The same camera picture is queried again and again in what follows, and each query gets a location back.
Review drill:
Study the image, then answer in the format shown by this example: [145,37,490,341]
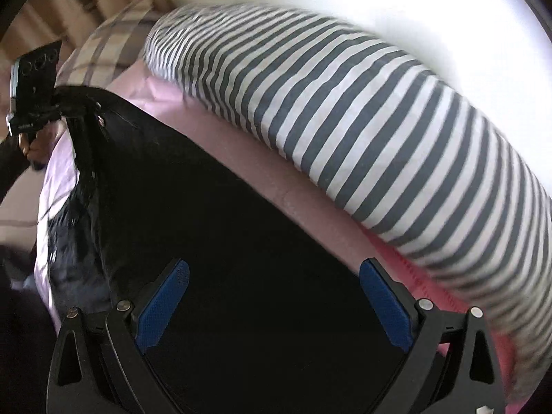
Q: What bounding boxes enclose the black pants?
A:
[48,87,405,413]

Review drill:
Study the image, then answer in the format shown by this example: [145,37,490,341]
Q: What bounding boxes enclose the left hand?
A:
[18,121,66,171]

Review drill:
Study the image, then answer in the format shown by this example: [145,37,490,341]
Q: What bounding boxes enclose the pink purple checked bedsheet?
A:
[0,61,530,414]

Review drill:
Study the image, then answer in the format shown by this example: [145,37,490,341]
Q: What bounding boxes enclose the grey white striped pillow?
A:
[143,4,551,400]

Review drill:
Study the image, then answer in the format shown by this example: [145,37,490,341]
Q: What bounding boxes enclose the black camera box left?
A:
[10,40,62,115]

